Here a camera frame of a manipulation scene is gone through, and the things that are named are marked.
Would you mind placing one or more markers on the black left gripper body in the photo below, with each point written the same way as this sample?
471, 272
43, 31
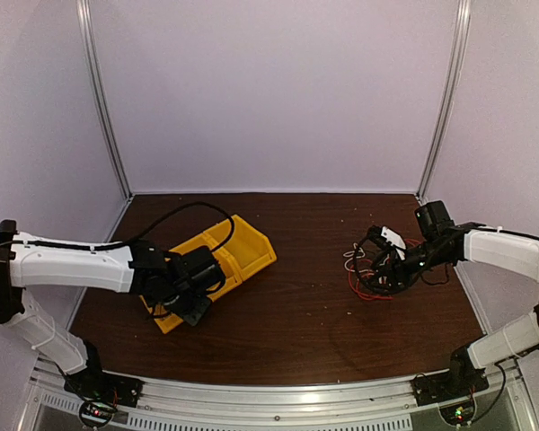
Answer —
178, 303

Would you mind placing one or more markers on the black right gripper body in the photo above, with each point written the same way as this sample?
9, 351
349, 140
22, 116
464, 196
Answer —
396, 265

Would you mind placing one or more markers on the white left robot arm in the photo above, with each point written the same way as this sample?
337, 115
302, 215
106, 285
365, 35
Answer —
129, 267

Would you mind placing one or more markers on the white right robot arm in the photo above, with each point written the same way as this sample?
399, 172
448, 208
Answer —
500, 269

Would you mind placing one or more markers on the yellow bin near front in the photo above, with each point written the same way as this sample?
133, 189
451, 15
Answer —
166, 319

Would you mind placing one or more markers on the yellow middle bin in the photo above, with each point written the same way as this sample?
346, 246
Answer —
225, 259

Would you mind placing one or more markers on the right controller board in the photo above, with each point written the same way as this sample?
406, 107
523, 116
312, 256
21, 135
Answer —
457, 414

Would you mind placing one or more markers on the controller board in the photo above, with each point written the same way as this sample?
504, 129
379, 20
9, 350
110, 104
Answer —
457, 414
96, 413

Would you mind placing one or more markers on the left controller board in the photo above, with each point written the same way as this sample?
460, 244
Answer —
96, 413

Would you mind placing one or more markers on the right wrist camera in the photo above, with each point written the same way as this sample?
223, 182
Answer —
387, 240

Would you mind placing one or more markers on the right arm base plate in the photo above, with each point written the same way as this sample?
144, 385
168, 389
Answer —
441, 387

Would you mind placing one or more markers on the aluminium front rail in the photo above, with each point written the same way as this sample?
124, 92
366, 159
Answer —
387, 404

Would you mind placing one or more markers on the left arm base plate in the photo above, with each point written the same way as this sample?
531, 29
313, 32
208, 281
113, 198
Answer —
96, 385

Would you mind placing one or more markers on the aluminium corner post right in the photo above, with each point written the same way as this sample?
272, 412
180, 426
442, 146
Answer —
454, 70

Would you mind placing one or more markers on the aluminium corner post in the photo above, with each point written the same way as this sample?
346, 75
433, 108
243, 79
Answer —
84, 17
454, 70

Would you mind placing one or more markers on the aluminium corner post left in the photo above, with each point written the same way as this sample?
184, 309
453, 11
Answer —
84, 17

